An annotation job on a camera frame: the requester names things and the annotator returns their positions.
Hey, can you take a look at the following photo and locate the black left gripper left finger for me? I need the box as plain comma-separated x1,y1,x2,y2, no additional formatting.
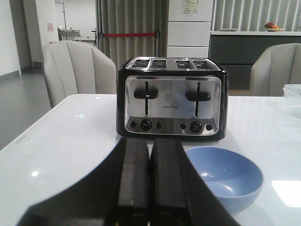
18,138,149,226

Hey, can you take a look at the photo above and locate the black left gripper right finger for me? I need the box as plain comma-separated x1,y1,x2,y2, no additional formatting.
150,138,238,226

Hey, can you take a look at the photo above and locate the blue bowl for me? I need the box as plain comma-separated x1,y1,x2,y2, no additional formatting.
186,146,264,214

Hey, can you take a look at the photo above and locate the black and chrome toaster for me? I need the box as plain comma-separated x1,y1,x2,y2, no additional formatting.
116,56,229,142

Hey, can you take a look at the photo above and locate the beige armchair left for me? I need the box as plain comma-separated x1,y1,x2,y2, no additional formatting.
42,40,117,107

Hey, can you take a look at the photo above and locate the beige armchair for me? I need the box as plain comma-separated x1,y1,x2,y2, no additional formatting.
250,43,301,97
42,40,117,107

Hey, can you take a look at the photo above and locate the clear plastic container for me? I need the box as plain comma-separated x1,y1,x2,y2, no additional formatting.
283,84,301,118

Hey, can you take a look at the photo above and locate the grey sideboard counter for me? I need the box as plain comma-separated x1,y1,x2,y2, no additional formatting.
208,31,301,90

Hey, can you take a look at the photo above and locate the red barrier belt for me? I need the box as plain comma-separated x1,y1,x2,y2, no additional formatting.
103,32,157,38

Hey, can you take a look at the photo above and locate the beige armchair right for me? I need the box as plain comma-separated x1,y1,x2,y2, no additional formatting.
250,43,301,97

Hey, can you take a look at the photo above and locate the metal trolley in background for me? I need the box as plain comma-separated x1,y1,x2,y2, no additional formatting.
57,27,81,41

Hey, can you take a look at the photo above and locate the white drawer cabinet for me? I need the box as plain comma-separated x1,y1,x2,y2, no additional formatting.
167,0,213,58

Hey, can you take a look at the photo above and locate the fruit bowl on counter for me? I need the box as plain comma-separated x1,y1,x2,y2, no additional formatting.
263,22,285,32

